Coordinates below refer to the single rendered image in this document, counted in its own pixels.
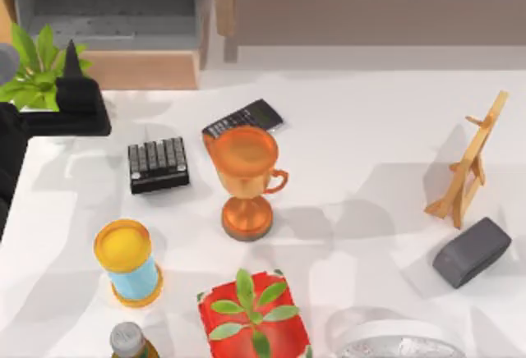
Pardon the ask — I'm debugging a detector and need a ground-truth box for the dark grey rounded box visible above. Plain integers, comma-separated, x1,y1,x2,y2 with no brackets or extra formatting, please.
431,216,513,290

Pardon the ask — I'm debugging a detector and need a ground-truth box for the yellow and blue hourglass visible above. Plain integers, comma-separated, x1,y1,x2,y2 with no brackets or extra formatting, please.
93,218,164,309

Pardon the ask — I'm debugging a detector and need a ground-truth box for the orange trophy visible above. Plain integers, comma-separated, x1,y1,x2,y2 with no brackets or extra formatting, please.
202,125,289,243

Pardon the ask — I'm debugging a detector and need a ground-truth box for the green leafy plant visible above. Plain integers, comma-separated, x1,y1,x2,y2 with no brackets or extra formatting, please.
0,22,94,112

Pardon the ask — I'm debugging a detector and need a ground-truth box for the black keypad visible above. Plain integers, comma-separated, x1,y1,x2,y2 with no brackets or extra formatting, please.
127,136,191,195

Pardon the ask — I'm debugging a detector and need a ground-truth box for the bottle with grey cap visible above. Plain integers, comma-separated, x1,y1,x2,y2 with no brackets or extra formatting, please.
108,321,160,358

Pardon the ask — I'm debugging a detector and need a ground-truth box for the grey pierced drawer inside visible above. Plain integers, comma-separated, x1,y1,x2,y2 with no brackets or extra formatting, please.
11,0,211,52

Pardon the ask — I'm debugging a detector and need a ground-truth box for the wooden stand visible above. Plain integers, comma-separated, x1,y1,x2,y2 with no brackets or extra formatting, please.
423,89,510,230

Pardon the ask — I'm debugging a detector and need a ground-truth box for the white round bowl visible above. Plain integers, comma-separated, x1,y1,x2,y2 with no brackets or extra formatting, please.
333,318,466,358

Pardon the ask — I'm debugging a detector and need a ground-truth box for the pale wooden drawer front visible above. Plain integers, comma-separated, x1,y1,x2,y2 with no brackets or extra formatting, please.
80,48,203,90

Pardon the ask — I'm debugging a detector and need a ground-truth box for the black calculator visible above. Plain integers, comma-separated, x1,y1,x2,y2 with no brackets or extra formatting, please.
201,99,285,140

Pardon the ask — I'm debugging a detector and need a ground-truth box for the red pot with green plant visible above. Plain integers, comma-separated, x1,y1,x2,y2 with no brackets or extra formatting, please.
196,268,314,358

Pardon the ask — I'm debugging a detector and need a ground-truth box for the wooden open shelf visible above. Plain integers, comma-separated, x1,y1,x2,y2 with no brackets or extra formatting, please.
212,0,526,63

